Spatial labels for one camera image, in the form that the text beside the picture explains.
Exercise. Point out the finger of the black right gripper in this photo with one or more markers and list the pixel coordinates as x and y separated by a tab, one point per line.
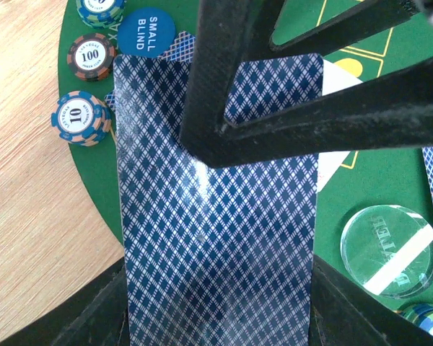
355	24
392	111

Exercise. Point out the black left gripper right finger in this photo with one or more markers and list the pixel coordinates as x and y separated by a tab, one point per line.
343	314

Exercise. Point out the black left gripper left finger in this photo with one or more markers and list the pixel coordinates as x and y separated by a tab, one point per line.
95	315

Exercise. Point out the teal chip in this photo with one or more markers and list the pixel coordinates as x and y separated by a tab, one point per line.
421	315

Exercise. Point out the blue patterned card deck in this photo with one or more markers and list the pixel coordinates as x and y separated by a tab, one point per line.
213	256

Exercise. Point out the single blue patterned card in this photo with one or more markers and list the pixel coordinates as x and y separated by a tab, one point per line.
181	49

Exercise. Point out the grey chips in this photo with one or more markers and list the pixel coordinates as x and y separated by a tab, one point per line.
81	119

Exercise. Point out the red chip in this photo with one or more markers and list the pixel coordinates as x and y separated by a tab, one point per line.
90	57

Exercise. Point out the round green poker mat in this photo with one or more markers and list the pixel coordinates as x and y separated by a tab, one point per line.
394	176

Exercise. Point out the clear glass dealer puck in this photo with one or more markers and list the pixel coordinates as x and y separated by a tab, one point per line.
388	250

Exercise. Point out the blue small blind button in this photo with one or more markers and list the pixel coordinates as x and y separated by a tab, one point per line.
146	32

